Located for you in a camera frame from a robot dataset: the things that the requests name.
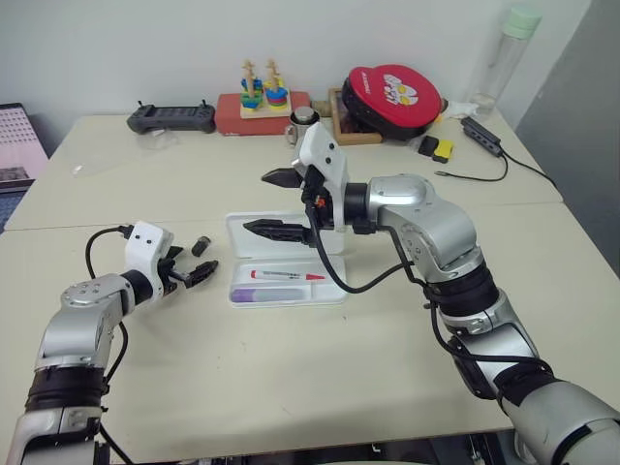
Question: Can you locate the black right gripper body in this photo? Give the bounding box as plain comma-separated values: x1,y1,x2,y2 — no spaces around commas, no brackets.
300,166,336,249

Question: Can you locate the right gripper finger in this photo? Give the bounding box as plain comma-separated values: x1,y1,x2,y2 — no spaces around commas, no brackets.
241,218,316,248
261,167,305,191

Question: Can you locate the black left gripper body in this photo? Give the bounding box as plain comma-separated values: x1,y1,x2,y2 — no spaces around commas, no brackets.
156,256,191,295

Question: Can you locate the red marker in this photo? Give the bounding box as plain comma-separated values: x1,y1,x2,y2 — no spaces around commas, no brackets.
250,269,326,283

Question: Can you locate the purple marker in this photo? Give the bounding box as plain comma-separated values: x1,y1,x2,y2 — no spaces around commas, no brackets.
231,287,304,303

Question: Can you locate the round red black case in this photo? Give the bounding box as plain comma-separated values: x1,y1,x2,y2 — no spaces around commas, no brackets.
341,63,445,142

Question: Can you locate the clear plastic tray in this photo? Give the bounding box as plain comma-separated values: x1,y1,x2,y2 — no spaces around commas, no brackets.
225,208,351,309

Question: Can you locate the metal mug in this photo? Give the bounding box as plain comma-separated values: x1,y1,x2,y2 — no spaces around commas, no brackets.
284,107,322,147

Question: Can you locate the red rectangular box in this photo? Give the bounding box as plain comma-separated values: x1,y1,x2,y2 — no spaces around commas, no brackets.
215,91,312,138

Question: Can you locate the clear plastic bag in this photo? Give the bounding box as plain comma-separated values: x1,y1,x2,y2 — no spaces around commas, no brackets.
137,129,182,152

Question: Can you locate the black handheld controller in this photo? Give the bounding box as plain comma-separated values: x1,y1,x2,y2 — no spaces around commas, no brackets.
126,99,218,136

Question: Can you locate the yellow black eraser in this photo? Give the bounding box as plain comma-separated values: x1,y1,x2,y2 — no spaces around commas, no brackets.
431,139,456,163

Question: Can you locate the crumpled white paper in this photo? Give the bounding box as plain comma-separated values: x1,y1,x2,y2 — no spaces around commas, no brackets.
441,99,481,120

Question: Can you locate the black USB hub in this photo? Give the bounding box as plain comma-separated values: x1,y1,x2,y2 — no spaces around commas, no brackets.
460,115,505,158

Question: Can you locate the dark framed monitor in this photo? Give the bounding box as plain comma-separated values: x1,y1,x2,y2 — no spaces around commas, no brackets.
0,102,50,195

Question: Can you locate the clear bottle green lid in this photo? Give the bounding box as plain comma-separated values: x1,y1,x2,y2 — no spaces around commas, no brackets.
467,3,543,118

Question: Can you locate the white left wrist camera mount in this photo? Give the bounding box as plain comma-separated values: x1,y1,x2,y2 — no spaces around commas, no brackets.
124,220,174,299

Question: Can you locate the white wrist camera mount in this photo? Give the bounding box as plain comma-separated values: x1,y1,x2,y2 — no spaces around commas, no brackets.
124,220,174,299
292,121,351,230

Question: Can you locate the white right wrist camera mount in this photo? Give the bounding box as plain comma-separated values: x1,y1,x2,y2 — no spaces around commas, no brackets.
292,121,351,230

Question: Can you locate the wooden frame box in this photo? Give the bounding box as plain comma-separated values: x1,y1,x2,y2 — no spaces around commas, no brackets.
327,86,385,147

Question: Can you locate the wooden ring stacking toy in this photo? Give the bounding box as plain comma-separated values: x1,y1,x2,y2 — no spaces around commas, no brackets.
239,58,291,120

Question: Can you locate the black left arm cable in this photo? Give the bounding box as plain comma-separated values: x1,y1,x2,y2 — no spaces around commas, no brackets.
84,223,138,465

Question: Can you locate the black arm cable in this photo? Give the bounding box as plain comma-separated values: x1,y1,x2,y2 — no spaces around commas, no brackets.
84,223,138,465
305,191,556,388

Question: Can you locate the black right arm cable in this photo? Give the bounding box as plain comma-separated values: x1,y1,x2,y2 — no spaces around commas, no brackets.
305,191,556,388

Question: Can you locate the black cable with plug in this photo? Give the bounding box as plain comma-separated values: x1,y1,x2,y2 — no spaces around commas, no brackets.
434,150,510,183

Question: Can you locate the black hub cable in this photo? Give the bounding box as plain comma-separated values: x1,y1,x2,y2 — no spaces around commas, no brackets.
500,149,563,193

